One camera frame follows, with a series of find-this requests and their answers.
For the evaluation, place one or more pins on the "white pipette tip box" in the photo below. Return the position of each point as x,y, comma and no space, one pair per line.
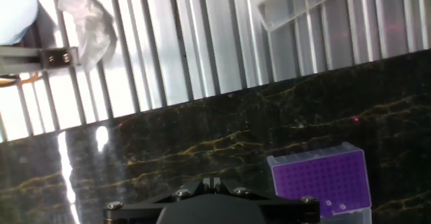
286,5

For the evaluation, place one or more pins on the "pale blue rounded object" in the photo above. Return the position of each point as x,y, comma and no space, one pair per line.
15,12

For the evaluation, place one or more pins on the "white crumpled tissue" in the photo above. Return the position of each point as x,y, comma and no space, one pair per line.
87,25

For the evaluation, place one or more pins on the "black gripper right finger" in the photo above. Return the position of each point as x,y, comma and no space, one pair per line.
289,210

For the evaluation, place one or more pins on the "metal bracket with screws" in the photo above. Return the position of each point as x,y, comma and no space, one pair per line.
54,58

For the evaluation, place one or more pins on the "small clear pipette tip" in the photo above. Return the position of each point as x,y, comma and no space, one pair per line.
328,202
342,206

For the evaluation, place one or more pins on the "open purple pipette tip box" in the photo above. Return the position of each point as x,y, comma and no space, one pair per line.
320,180

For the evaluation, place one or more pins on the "black marble pattern mat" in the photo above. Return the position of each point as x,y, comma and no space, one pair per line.
202,133

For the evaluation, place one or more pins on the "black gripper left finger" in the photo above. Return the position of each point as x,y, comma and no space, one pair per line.
134,212

